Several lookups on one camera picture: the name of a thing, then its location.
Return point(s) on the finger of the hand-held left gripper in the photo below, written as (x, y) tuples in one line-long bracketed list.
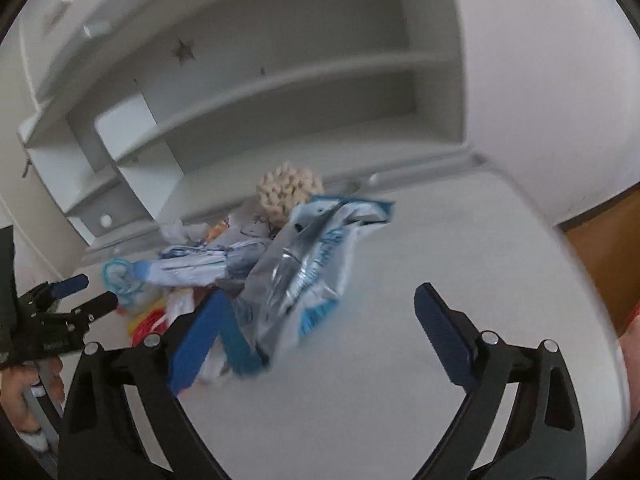
[(70, 285), (97, 305)]

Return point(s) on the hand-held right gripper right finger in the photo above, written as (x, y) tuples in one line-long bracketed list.
[(445, 340)]

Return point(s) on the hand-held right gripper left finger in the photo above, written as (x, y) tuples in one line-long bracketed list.
[(200, 340)]

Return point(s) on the silver and blue snack bag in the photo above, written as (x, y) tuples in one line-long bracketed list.
[(300, 280)]

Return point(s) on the person's left hand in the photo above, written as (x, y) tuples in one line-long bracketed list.
[(20, 400)]

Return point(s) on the yellow and red wrapper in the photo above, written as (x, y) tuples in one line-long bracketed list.
[(145, 326)]

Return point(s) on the white round knob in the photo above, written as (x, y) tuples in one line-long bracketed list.
[(105, 220)]

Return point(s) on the white and blue wrapper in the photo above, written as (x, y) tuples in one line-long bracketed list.
[(200, 265)]

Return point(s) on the white crumpled tissue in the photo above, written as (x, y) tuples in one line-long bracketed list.
[(175, 230)]

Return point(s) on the orange scrap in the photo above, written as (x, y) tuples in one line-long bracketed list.
[(216, 231)]

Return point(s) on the grey and white wrapper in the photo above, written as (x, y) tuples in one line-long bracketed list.
[(250, 225)]

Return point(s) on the beige bumpy ball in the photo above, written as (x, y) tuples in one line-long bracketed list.
[(287, 190)]

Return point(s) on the white shelf unit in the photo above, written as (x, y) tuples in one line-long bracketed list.
[(300, 35)]

